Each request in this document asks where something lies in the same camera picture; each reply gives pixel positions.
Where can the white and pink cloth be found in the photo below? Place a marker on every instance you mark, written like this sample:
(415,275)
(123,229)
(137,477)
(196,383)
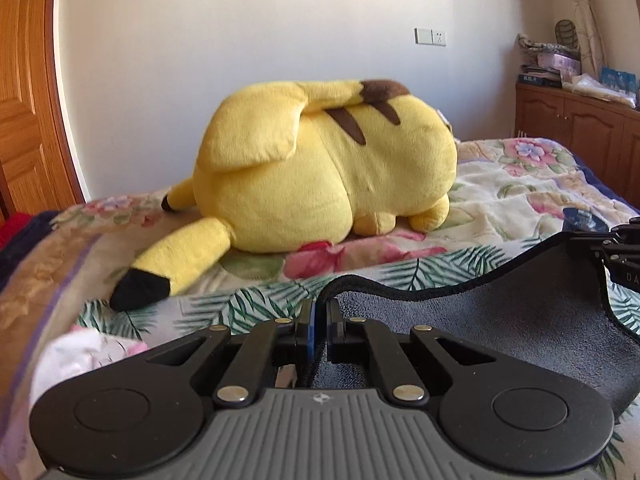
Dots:
(85,360)

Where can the white plastic bag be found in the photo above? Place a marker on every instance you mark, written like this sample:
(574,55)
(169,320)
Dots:
(595,87)

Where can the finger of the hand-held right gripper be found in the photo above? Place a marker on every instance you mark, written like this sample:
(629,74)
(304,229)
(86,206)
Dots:
(607,251)
(627,230)

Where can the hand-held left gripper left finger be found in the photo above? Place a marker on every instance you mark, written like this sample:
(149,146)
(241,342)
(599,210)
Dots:
(309,332)

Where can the red cloth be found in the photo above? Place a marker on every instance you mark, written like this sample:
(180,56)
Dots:
(14,227)

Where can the yellow plush toy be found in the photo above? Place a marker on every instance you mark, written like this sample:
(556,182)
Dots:
(320,170)

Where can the floral curtain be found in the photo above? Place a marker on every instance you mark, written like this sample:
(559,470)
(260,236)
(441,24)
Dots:
(590,10)

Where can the blue box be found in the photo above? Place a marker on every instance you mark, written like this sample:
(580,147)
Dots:
(620,82)

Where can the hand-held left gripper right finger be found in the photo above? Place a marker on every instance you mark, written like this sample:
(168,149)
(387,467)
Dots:
(332,330)

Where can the floral blanket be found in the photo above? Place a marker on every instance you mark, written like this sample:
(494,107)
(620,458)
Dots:
(505,195)

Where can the dark blue cloth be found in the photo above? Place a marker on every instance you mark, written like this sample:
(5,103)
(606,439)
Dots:
(25,252)

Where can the white wall switch panel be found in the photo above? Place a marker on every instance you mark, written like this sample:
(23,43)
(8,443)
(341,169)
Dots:
(430,37)

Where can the wooden door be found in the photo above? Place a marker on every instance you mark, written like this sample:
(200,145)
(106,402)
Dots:
(27,100)

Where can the wooden cabinet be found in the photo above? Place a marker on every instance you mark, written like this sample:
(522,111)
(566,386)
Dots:
(575,120)

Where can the palm leaf printed sheet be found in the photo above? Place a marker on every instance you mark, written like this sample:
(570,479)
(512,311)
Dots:
(240,305)

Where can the stack of books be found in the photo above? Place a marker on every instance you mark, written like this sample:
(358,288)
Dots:
(547,60)

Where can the dark grey towel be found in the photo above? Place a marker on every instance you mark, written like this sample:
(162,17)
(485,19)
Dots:
(500,305)

